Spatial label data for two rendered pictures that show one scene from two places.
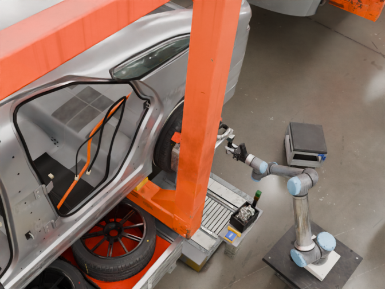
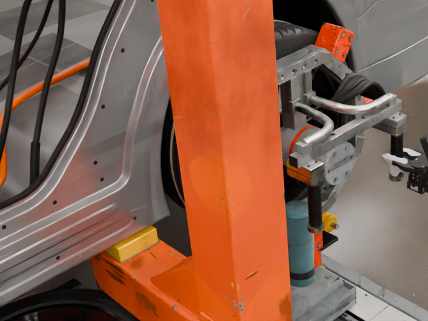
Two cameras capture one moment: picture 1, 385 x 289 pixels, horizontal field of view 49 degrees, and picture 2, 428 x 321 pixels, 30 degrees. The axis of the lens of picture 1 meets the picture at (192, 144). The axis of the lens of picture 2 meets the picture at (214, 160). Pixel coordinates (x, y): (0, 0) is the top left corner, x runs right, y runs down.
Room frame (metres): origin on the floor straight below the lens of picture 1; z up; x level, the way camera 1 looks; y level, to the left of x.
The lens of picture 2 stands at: (0.38, -0.55, 2.01)
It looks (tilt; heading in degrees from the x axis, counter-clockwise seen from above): 30 degrees down; 22
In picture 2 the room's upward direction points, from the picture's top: 6 degrees counter-clockwise
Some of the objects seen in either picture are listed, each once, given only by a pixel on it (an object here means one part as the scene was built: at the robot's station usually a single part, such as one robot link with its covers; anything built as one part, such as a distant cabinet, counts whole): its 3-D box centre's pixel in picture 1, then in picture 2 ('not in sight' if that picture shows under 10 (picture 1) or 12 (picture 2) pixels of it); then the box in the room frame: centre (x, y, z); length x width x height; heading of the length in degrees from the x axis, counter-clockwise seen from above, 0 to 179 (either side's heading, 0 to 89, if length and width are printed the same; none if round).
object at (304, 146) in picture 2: not in sight; (299, 113); (2.22, -0.07, 1.03); 0.19 x 0.18 x 0.11; 59
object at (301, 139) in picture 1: (304, 147); not in sight; (3.13, -1.18, 0.17); 0.43 x 0.36 x 0.34; 2
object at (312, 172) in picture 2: not in sight; (304, 168); (2.11, -0.10, 0.93); 0.09 x 0.05 x 0.05; 59
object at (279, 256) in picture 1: (308, 266); not in sight; (1.76, -1.10, 0.15); 0.60 x 0.60 x 0.30; 52
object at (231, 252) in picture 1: (235, 240); not in sight; (1.89, -0.46, 0.21); 0.10 x 0.10 x 0.42; 59
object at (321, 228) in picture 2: not in sight; (314, 204); (2.10, -0.13, 0.83); 0.04 x 0.04 x 0.16
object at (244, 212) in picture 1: (244, 216); not in sight; (1.93, -0.49, 0.51); 0.20 x 0.14 x 0.13; 141
